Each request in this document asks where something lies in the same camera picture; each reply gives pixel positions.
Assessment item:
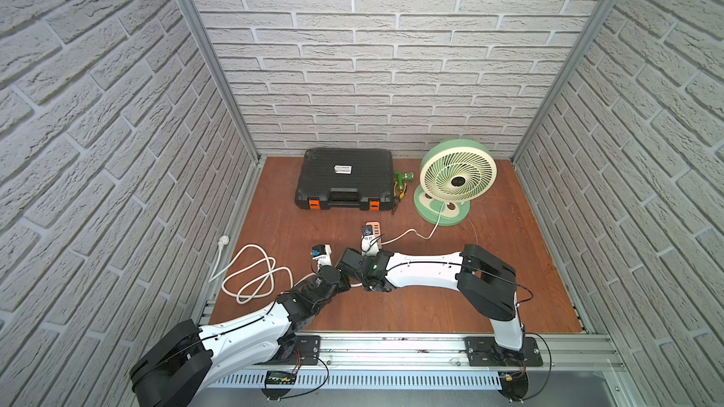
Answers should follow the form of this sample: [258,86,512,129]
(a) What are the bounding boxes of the pink power strip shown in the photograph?
[361,222,382,252]

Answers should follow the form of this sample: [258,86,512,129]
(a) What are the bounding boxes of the green and cream desk fan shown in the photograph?
[413,139,498,227]

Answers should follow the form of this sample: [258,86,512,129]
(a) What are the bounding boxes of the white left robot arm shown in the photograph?
[129,266,351,406]

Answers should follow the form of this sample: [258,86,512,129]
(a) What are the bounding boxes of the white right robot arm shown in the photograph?
[337,244,525,352]

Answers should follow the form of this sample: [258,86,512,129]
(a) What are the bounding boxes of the small green circuit board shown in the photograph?
[264,370,298,386]

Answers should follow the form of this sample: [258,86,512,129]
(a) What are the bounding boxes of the black plastic tool case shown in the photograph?
[294,147,395,211]

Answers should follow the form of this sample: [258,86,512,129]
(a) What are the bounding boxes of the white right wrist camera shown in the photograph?
[360,222,381,256]

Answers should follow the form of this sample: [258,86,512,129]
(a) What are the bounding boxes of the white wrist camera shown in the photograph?
[360,222,381,256]
[311,244,332,271]

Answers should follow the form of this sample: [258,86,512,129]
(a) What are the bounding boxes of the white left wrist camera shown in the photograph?
[311,244,332,271]

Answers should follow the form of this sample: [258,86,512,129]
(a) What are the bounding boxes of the yellow handled pliers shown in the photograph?
[391,182,407,215]

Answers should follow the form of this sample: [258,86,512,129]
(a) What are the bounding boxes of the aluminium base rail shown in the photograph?
[206,333,633,406]

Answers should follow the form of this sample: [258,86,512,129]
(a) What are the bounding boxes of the green garden hose nozzle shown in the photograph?
[394,171,415,191]

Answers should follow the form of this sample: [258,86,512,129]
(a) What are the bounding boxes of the white strip plug on cable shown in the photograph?
[218,236,230,249]

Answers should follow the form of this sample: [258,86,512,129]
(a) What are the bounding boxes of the aluminium corner frame post left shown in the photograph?
[176,0,261,165]

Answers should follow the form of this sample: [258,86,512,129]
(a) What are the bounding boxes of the aluminium corner frame post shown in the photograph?
[176,0,261,165]
[510,0,618,167]

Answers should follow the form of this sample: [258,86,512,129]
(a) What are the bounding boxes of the aluminium corner frame post right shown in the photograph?
[510,0,618,167]

